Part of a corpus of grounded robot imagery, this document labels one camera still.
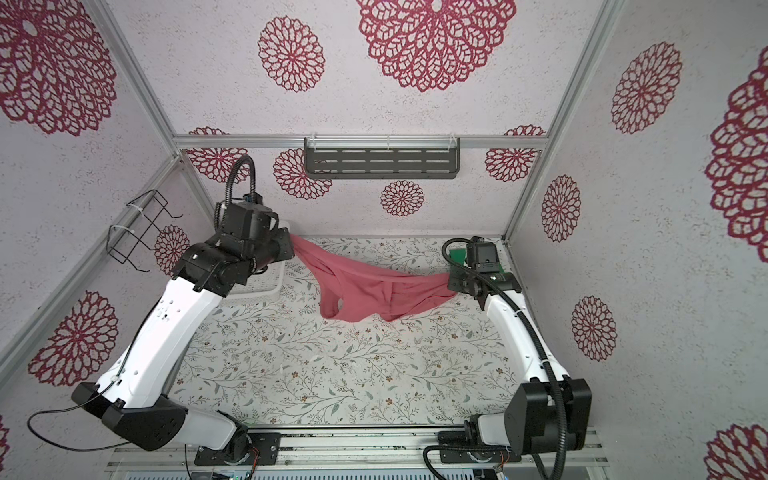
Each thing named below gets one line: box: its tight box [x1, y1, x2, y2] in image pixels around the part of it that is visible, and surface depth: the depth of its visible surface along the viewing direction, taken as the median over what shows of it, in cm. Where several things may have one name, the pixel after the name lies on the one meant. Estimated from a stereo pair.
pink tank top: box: [289, 234, 458, 323], surface depth 85 cm
